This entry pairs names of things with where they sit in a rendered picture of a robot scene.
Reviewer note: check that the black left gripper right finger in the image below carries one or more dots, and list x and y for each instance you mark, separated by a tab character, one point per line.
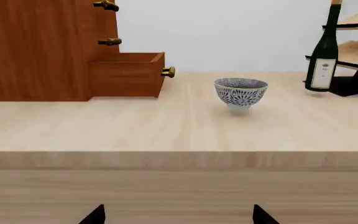
262	216

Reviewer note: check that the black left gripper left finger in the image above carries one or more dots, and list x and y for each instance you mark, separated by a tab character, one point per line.
95	215

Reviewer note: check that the blue patterned white bowl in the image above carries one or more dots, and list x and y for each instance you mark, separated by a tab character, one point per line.
240	93

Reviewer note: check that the open wooden cabinet drawer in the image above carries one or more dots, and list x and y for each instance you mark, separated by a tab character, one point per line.
126	77

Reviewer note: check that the brass drawer knob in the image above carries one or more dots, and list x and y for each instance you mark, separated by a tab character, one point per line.
110	42
169	71
107	5

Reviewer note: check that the brown wooden cabinet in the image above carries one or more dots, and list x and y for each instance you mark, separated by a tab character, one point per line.
42	49

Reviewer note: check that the dark green wine bottle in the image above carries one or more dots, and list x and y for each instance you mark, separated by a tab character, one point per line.
324	53

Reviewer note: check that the wooden wine rack black frame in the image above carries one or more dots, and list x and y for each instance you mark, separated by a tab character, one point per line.
354	58

